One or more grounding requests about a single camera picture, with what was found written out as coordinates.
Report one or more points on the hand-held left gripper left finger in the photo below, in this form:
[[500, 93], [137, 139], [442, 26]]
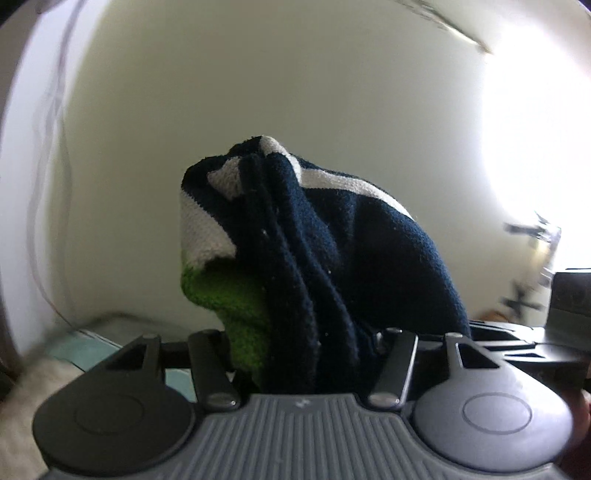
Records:
[[208, 364]]

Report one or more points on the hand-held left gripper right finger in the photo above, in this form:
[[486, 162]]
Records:
[[398, 361]]

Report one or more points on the green navy white knit sweater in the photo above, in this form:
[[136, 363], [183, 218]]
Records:
[[323, 258]]

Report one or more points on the dark metal stand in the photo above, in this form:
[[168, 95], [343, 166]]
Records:
[[531, 263]]

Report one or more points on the teal grey quilted mattress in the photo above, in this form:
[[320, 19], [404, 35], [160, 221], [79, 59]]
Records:
[[81, 351]]

